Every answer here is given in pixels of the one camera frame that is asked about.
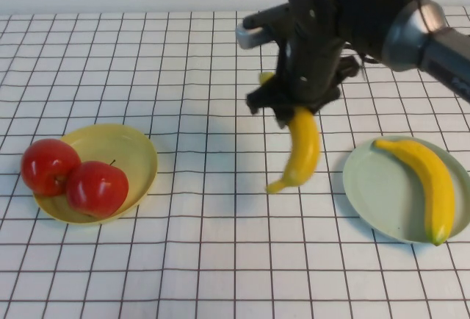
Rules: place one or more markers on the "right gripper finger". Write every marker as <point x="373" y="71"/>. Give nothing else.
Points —
<point x="284" y="116"/>
<point x="325" y="99"/>

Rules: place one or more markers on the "red plastic apple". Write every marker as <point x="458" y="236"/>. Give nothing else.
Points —
<point x="95" y="190"/>
<point x="47" y="164"/>

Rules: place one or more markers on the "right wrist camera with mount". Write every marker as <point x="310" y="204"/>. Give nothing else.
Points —
<point x="253" y="36"/>

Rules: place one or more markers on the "yellow banana green tip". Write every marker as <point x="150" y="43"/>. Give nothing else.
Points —
<point x="433" y="186"/>

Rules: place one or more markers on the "pale green round plate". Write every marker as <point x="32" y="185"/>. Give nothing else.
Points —
<point x="382" y="194"/>

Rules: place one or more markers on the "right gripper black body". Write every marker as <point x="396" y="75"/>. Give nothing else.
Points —
<point x="264" y="98"/>

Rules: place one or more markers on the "white grid tablecloth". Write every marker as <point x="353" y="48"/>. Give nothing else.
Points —
<point x="235" y="278"/>

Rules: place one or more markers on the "yellow round plastic plate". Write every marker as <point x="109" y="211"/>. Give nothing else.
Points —
<point x="128" y="157"/>

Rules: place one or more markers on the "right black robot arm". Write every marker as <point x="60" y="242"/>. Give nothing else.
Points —
<point x="367" y="21"/>

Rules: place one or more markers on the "yellow plastic banana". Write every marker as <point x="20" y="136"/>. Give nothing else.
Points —
<point x="304" y="150"/>

